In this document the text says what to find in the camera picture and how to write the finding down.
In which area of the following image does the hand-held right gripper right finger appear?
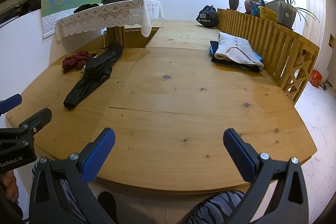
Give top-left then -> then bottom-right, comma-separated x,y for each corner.
223,128 -> 310,224

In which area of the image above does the dark red garment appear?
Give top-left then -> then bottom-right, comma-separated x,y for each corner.
62,51 -> 95,74

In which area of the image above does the black shoe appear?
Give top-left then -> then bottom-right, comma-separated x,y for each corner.
98,191 -> 118,224

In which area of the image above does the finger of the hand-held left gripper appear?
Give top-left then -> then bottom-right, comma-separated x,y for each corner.
0,93 -> 23,115
14,108 -> 52,147

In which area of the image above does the person's left forearm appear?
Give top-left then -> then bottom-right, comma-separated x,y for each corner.
0,198 -> 24,224

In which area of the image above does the beige curtain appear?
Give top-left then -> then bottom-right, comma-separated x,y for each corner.
304,0 -> 327,42

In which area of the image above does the stack of folded clothes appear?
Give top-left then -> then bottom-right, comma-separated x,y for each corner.
214,32 -> 264,68

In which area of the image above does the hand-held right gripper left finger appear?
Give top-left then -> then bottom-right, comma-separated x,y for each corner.
28,127 -> 118,224

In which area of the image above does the plant in grey pot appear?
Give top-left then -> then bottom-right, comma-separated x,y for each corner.
276,0 -> 321,29

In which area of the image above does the wooden slatted railing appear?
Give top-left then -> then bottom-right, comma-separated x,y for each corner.
217,8 -> 320,106

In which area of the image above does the folded light blue garment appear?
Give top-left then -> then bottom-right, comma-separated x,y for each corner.
209,47 -> 264,72

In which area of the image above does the dark cloth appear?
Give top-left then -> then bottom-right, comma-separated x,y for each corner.
10,0 -> 42,18

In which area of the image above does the black drawstring bag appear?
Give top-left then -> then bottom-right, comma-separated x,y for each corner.
196,5 -> 219,28

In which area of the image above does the red box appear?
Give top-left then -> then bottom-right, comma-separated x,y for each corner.
309,70 -> 323,88

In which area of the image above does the person's left hand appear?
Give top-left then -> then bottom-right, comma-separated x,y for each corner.
0,168 -> 19,205

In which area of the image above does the person's right leg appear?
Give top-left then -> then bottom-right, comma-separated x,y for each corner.
184,190 -> 252,224

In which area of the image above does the yellow plastic basket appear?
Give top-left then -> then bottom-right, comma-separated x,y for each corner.
258,6 -> 279,22

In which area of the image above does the black shirt with yellow stripes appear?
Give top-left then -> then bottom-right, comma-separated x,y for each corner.
64,42 -> 124,110

